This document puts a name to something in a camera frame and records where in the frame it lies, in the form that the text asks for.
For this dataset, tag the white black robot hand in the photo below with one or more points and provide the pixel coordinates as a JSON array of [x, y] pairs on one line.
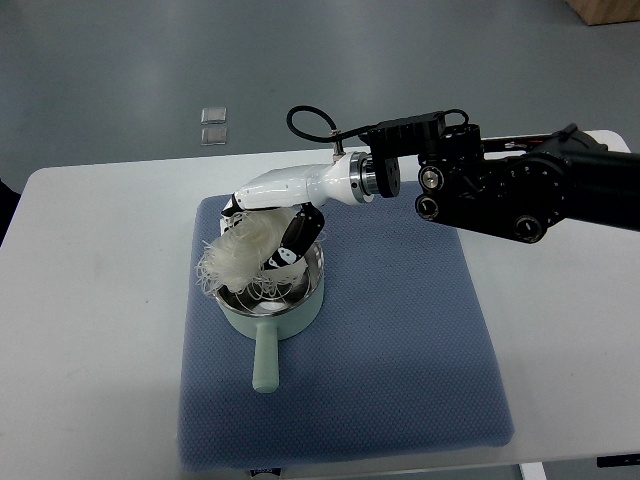
[[307, 188]]

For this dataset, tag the white vermicelli nest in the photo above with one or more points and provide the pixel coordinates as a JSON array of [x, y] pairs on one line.
[[247, 258]]

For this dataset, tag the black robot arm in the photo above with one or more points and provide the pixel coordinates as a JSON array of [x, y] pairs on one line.
[[513, 187]]

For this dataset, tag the mint green steel pot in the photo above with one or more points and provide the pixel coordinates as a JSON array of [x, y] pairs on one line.
[[270, 318]]

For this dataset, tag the upper metal floor plate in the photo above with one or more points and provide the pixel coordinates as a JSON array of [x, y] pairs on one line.
[[213, 115]]

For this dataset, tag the blue quilted mat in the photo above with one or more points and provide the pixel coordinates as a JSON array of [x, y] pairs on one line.
[[398, 361]]

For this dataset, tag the wooden box corner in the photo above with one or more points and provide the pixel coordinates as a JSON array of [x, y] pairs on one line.
[[605, 12]]

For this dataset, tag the white table leg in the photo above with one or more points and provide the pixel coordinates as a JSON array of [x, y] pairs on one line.
[[532, 471]]

